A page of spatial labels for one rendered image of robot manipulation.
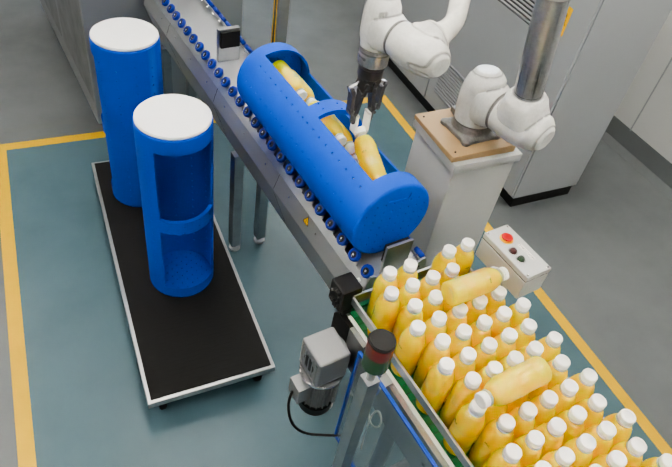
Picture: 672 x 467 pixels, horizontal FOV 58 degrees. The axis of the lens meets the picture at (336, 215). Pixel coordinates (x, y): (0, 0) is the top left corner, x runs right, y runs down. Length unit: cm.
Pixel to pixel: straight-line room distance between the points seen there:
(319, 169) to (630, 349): 207
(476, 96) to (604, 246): 183
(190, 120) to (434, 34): 101
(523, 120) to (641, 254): 195
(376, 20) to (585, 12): 173
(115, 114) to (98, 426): 131
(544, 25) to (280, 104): 88
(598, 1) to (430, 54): 171
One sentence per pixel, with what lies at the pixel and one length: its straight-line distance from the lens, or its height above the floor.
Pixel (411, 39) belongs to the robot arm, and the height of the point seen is 165.
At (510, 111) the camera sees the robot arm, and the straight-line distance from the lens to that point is 222.
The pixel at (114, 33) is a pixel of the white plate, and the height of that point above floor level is 104.
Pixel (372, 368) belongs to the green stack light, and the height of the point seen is 119.
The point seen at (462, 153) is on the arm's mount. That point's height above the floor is 102.
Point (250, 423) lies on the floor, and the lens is 266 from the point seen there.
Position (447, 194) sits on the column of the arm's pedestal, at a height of 84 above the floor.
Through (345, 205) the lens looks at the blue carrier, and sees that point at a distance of 183.
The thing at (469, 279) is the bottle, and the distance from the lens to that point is 169.
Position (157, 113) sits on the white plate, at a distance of 232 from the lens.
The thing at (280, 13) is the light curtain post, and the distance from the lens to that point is 302.
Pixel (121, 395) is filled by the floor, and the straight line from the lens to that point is 276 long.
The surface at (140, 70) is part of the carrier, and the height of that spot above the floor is 93.
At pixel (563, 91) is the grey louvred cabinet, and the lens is 341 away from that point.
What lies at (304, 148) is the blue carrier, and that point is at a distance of 200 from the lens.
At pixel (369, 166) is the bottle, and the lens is 188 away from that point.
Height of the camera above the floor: 237
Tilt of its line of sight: 43 degrees down
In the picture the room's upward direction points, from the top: 11 degrees clockwise
